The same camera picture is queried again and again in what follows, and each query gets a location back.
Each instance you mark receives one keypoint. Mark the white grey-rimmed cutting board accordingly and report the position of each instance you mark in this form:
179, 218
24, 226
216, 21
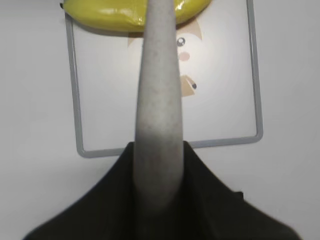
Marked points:
219, 73

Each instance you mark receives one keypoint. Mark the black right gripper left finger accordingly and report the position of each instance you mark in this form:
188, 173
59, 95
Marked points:
106, 212

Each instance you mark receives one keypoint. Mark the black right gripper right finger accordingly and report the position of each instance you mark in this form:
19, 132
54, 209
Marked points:
212, 211

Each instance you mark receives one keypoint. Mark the yellow plastic banana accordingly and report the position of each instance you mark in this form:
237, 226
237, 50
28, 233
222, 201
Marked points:
126, 16

